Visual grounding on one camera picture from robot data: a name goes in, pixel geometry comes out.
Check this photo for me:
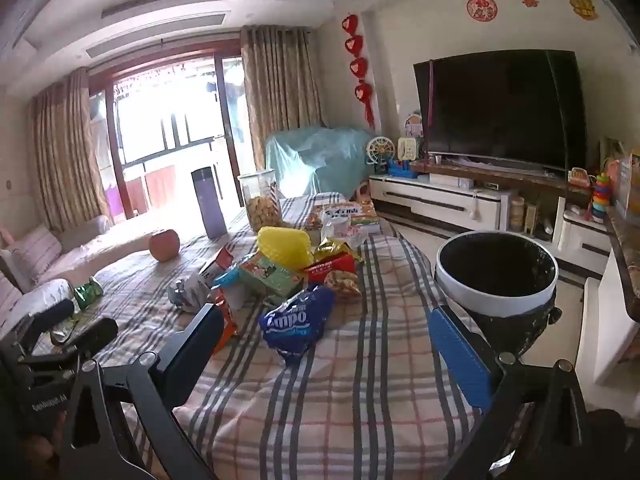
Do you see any plaid checkered tablecloth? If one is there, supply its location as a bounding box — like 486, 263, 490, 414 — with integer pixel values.
31, 190, 532, 480

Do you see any white red bag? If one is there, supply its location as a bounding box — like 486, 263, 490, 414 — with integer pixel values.
323, 270, 361, 299

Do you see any yellow plastic bag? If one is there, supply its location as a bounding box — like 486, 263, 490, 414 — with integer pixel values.
257, 226, 314, 271

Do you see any red round wall sticker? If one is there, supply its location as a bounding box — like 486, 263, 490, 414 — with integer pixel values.
465, 0, 498, 23

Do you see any black white trash bin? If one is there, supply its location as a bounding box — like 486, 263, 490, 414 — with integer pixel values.
435, 231, 562, 356

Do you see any brown marble side counter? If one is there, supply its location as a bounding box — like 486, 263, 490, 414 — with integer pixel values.
605, 207, 640, 323

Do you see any white tv cabinet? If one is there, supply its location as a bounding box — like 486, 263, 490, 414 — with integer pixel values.
369, 176, 612, 276

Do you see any green cardboard box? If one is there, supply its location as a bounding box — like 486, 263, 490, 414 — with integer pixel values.
238, 252, 304, 300

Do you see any teal covered furniture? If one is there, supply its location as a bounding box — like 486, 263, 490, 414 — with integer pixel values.
266, 127, 372, 198

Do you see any black television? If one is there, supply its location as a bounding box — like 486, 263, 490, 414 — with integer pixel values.
413, 49, 588, 171

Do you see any left beige curtain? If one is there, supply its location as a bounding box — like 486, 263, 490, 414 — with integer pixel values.
28, 68, 108, 233

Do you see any colourful box on counter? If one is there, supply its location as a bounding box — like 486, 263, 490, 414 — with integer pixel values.
614, 151, 640, 224

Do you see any gold red wall sticker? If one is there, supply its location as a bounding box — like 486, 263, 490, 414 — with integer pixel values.
568, 0, 599, 21

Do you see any blue tissue pack wrapper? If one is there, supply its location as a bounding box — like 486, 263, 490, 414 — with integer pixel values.
258, 285, 336, 366

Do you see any right beige curtain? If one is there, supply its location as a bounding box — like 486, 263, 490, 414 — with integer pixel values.
240, 25, 323, 169

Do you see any colourful children book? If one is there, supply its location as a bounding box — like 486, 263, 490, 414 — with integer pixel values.
305, 200, 381, 234

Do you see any green crumpled wrapper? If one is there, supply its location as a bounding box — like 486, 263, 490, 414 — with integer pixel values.
74, 276, 104, 311

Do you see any clear jar with cookies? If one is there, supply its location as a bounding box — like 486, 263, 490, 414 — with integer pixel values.
238, 169, 283, 233

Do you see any beige curtain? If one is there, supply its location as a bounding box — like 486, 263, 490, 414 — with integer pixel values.
240, 25, 323, 169
28, 68, 108, 233

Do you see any toy telephone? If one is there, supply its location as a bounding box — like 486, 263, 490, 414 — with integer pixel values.
397, 136, 419, 162

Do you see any orange red snack bag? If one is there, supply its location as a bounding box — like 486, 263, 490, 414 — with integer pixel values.
209, 287, 238, 356

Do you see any purple thermos bottle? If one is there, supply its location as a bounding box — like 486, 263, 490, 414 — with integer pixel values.
191, 167, 227, 240

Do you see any rainbow stacking ring toy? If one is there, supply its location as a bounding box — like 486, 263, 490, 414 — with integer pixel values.
587, 172, 612, 223

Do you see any toy ferris wheel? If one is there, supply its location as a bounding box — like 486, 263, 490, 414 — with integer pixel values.
366, 136, 396, 174

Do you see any red hanging heart decoration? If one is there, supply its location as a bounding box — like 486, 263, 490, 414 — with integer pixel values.
341, 13, 375, 130

